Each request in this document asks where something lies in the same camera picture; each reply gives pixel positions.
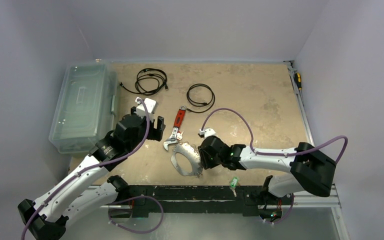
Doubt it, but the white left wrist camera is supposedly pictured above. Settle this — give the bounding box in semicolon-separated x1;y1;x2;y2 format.
134;97;159;122

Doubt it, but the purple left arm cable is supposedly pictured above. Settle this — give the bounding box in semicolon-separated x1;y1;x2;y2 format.
21;96;151;240

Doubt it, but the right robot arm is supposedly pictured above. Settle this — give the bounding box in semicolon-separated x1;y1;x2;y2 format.
198;136;337;204

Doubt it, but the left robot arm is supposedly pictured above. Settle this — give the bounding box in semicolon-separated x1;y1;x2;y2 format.
17;111;166;240

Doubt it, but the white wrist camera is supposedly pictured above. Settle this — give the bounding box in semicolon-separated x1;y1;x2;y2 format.
134;97;159;122
198;127;217;139

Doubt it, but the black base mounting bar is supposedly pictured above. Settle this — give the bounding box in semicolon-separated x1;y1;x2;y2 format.
119;185;293;218

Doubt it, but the clear plastic storage box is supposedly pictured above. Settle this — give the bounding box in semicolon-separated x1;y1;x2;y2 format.
48;62;118;155

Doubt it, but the large coiled black cable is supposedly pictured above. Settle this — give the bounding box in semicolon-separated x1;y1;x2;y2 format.
118;68;170;97

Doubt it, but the yellow black screwdriver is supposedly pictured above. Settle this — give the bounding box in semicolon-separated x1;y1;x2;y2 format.
293;72;302;91

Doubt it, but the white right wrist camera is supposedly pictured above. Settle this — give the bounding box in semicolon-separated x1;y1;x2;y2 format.
198;127;217;139

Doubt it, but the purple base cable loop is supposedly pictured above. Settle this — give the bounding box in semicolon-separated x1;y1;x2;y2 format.
107;194;165;234

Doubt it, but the red handled adjustable wrench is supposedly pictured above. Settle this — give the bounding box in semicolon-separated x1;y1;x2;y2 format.
163;105;187;151

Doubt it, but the aluminium frame rail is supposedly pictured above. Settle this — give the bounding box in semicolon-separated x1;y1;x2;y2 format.
284;61;350;240

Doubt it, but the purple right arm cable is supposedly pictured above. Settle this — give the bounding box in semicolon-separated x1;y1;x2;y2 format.
200;107;349;166

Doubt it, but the small coiled black cable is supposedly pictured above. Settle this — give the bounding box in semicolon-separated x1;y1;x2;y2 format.
186;83;216;114

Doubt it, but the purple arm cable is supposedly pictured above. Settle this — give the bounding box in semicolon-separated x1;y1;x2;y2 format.
21;96;151;240
200;107;349;166

